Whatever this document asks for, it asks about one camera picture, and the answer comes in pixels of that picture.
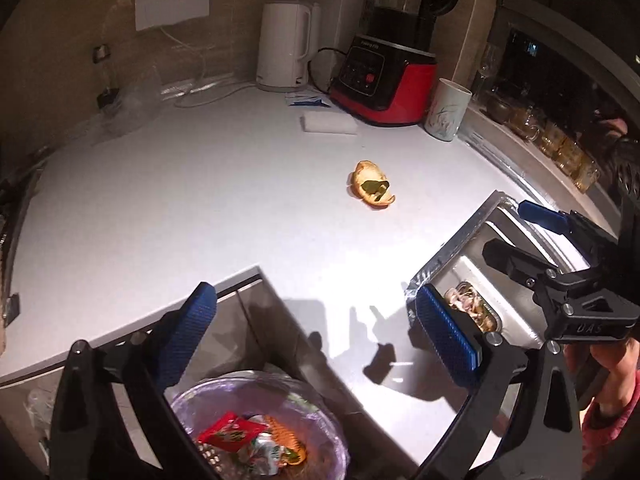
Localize white printed cup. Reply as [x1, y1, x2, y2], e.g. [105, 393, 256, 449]
[424, 78, 472, 142]

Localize clear plastic bag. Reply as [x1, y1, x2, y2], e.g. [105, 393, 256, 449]
[95, 67, 163, 136]

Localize yellow citrus peel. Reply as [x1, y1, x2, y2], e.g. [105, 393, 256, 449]
[348, 160, 397, 209]

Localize person's right forearm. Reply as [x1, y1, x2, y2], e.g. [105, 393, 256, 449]
[580, 377, 640, 466]

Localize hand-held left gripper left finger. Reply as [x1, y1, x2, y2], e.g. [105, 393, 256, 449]
[50, 281, 218, 480]

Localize trash bin with purple bag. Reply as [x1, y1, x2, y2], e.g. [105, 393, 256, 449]
[170, 370, 351, 480]

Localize red black blender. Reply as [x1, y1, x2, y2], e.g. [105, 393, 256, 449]
[328, 0, 463, 128]

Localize white sponge block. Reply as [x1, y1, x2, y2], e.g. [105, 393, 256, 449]
[300, 113, 359, 136]

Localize green leaf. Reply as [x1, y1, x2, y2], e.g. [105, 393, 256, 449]
[361, 179, 391, 200]

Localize wine glass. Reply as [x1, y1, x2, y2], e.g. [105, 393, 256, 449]
[475, 42, 501, 93]

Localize blue white sachets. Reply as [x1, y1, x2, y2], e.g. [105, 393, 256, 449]
[285, 91, 332, 109]

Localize row of glass cups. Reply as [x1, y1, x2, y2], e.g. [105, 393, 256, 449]
[487, 92, 601, 193]

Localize white electric kettle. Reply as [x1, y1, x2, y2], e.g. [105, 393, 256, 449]
[256, 1, 322, 93]

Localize person's right hand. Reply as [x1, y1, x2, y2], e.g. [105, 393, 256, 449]
[595, 338, 640, 413]

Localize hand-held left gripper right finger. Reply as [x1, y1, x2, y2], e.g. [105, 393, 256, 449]
[415, 284, 583, 480]

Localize red snack packet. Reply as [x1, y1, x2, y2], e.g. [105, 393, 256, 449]
[197, 411, 268, 453]

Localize orange foam fruit net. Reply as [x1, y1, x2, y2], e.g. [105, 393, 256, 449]
[265, 415, 301, 453]

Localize window frame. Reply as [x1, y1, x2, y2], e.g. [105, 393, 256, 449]
[480, 0, 640, 221]

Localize white power cable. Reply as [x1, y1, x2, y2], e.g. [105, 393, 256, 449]
[160, 25, 258, 108]

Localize sink strainer with food scraps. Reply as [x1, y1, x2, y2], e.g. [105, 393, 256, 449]
[442, 282, 503, 333]

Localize black power cable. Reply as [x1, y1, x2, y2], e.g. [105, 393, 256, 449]
[306, 46, 351, 95]

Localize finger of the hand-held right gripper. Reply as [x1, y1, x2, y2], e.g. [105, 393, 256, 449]
[482, 238, 567, 307]
[518, 200, 621, 268]

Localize steel sink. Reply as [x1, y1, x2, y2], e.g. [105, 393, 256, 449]
[407, 190, 601, 351]

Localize white wall socket cover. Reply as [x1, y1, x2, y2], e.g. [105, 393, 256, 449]
[133, 0, 211, 32]

